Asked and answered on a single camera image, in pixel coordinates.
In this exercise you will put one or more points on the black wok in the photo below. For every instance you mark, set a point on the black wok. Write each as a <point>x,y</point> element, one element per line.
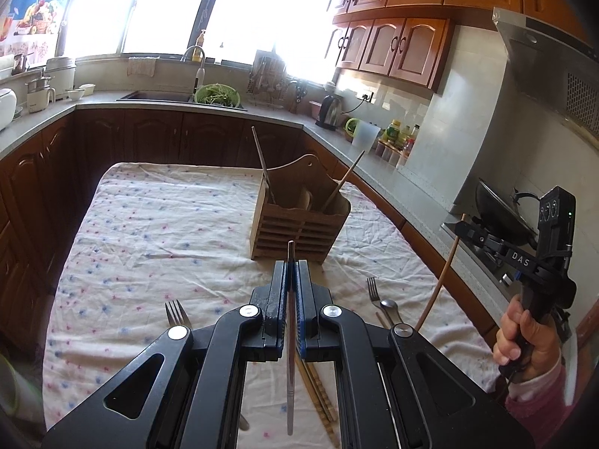
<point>500,210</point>

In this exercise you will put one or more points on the steel range hood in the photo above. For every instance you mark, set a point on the steel range hood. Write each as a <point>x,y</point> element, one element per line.
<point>552,70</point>

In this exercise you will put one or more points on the hanging dish towel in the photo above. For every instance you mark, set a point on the hanging dish towel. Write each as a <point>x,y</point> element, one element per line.
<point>142,66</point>

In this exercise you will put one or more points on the wooden upper cabinets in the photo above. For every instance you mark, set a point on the wooden upper cabinets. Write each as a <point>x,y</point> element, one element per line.
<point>412,46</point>

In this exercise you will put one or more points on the person's right hand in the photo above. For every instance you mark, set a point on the person's right hand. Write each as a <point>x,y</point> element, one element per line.
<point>545,346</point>

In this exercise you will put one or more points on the metal dish rack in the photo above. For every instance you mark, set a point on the metal dish rack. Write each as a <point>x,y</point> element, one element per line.
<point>269,84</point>

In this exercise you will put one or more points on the kitchen window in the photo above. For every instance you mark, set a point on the kitchen window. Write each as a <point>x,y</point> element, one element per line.
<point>164,9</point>

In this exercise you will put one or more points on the kitchen sink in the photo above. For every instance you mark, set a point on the kitchen sink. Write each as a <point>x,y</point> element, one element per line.
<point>154,96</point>

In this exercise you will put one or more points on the person's right forearm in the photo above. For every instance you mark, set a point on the person's right forearm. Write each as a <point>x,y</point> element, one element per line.
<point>543,407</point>

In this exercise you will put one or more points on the steel spoon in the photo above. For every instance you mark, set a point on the steel spoon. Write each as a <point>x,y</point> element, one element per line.
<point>389,305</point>

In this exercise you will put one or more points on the knife block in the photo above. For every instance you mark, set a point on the knife block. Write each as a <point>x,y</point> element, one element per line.
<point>298,100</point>

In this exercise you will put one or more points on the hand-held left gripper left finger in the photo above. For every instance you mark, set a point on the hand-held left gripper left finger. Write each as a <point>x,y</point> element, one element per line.
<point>280,299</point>

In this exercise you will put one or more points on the wooden utensil holder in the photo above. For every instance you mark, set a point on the wooden utensil holder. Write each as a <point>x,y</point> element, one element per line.
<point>290,238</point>

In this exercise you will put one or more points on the wall socket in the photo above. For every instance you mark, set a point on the wall socket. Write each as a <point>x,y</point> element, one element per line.
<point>367,96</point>

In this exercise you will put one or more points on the yellow cap bottle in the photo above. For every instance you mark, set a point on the yellow cap bottle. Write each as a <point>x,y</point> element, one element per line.
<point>405,136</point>
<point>394,133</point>

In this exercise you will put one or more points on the white steamer pot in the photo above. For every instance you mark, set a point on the white steamer pot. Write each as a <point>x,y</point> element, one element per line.
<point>61,72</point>

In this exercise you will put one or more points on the steel electric kettle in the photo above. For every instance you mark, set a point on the steel electric kettle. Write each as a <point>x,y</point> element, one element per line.
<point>331,113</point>

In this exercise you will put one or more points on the small white kitchen appliance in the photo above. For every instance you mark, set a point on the small white kitchen appliance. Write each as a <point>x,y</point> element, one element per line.
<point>40,98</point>

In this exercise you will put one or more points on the white rice cooker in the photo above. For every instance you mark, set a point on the white rice cooker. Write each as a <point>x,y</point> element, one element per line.
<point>5,110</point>

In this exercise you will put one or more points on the white bowl on sill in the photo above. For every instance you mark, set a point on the white bowl on sill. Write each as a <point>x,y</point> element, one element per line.
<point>330,85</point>

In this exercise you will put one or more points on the chrome sink faucet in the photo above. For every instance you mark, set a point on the chrome sink faucet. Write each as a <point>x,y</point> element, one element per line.
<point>201,77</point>

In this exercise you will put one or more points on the spice jar set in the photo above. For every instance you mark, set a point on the spice jar set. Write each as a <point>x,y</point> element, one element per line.
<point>388,153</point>

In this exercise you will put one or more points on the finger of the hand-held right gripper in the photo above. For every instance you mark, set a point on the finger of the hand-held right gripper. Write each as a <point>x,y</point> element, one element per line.
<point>475,233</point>

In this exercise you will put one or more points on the yellow soap bottle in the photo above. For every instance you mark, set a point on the yellow soap bottle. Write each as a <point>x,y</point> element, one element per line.
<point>201,41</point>

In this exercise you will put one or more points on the floral white tablecloth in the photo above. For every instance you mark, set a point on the floral white tablecloth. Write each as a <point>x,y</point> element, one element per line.
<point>164,243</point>

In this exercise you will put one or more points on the green cup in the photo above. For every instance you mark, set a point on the green cup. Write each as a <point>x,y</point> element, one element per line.
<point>350,128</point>

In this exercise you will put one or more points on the small white bowl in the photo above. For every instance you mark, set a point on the small white bowl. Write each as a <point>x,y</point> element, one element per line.
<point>88,89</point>
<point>76,94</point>

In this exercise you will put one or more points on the green colander with greens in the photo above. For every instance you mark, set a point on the green colander with greens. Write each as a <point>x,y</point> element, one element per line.
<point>217,96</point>

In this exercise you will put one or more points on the red sauce bottle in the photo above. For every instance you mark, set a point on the red sauce bottle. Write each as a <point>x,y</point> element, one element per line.
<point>412,142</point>

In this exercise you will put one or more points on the gas stove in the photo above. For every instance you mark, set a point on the gas stove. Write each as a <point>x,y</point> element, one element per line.
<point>491,266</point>

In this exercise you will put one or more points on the white measuring jug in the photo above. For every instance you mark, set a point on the white measuring jug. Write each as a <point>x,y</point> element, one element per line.
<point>366,138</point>

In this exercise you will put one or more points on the grey kitchen countertop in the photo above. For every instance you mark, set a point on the grey kitchen countertop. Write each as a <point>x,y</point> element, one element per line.
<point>327,145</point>

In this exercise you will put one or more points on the dark wooden lower cabinets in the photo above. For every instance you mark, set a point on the dark wooden lower cabinets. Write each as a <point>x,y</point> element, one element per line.
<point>154,135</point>

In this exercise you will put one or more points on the steel fork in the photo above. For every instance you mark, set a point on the steel fork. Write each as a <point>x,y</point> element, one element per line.
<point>373,292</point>
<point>178,315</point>

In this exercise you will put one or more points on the fruit and beach wall poster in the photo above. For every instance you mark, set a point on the fruit and beach wall poster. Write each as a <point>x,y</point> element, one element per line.
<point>37,14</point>

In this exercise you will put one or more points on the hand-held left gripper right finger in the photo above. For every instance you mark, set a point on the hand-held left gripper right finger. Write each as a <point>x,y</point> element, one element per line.
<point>300,299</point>

